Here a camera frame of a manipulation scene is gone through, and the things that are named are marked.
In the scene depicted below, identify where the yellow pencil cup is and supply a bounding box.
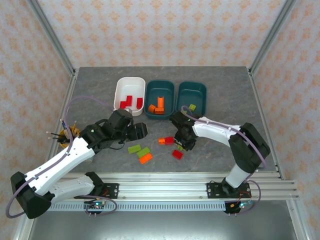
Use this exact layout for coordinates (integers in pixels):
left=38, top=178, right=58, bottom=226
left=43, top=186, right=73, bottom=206
left=59, top=126, right=81, bottom=151

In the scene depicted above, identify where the teal plastic container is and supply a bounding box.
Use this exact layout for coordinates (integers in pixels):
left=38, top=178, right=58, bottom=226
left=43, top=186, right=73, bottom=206
left=144, top=79, right=175, bottom=120
left=176, top=81, right=208, bottom=117

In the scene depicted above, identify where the white plastic container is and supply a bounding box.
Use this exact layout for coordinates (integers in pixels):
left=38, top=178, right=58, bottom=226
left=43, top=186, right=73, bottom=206
left=113, top=76, right=147, bottom=118

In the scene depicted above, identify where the small circuit board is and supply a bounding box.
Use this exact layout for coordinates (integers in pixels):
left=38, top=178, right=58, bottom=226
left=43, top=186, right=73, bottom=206
left=83, top=201, right=107, bottom=210
left=231, top=200, right=253, bottom=210

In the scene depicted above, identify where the grey metal panel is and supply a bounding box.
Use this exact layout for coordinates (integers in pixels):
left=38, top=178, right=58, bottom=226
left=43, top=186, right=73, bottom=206
left=27, top=211, right=298, bottom=240

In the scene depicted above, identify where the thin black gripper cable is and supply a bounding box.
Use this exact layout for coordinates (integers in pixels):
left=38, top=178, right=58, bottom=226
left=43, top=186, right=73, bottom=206
left=109, top=139, right=131, bottom=151

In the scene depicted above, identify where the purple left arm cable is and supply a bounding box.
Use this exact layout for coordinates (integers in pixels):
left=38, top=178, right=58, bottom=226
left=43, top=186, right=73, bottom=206
left=5, top=95, right=119, bottom=219

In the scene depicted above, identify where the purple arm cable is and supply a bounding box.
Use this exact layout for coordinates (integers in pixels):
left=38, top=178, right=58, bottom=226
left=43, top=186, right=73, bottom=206
left=5, top=95, right=119, bottom=219
left=180, top=105, right=269, bottom=216

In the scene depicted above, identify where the aluminium mounting rail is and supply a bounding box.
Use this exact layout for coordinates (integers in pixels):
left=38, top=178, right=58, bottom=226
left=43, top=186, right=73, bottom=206
left=26, top=171, right=300, bottom=201

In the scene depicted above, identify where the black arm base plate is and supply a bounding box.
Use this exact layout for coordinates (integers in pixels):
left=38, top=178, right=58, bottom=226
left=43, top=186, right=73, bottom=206
left=206, top=182, right=251, bottom=200
left=73, top=182, right=120, bottom=200

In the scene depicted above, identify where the aluminium side rail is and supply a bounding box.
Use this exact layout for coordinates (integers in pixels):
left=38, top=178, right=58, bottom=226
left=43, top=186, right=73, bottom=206
left=12, top=69, right=78, bottom=240
left=247, top=68, right=313, bottom=240

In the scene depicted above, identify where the slotted grey cable duct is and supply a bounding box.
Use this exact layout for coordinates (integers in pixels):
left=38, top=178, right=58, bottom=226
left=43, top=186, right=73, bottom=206
left=37, top=202, right=227, bottom=212

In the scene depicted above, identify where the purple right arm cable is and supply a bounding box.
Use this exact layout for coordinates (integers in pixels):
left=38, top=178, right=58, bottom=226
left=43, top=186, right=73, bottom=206
left=180, top=105, right=269, bottom=216

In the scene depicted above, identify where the aluminium frame post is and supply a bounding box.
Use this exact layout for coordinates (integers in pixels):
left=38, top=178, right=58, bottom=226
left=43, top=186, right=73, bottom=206
left=26, top=0, right=77, bottom=76
left=248, top=0, right=300, bottom=76

